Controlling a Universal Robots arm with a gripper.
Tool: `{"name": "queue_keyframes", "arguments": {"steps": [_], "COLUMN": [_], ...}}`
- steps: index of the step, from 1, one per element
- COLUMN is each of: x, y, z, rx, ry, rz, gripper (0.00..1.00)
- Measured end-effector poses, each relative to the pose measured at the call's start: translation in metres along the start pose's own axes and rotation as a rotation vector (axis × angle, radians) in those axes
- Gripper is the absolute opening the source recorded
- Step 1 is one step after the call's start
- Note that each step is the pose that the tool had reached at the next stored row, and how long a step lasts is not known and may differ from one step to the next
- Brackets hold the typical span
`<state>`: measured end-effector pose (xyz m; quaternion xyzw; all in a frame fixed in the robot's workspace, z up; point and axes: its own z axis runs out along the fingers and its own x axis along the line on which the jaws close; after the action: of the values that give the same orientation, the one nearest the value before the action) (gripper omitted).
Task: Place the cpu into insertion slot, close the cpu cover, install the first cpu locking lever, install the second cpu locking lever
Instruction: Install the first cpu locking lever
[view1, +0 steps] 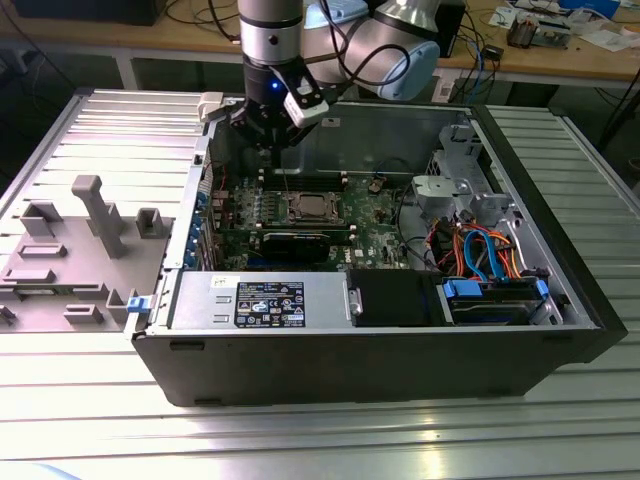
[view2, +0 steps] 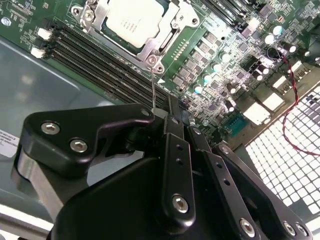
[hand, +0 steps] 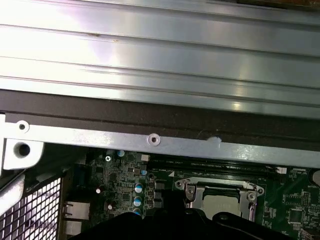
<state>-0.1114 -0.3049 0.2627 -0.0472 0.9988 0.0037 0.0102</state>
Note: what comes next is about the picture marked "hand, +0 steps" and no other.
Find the black RAM slot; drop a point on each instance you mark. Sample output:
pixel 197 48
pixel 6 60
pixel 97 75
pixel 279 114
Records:
pixel 175 163
pixel 250 172

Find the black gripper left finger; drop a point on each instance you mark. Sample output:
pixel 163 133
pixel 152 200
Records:
pixel 140 230

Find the silver CPU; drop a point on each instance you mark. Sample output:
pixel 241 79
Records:
pixel 220 205

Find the silver network port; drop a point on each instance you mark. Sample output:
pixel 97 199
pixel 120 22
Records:
pixel 77 209

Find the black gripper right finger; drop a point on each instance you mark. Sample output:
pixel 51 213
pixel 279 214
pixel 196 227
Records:
pixel 212 231

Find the black PC case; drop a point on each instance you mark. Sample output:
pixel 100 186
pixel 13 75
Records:
pixel 160 117

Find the green motherboard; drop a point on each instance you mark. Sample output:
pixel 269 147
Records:
pixel 120 175

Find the coin battery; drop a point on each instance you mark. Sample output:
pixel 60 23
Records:
pixel 316 177

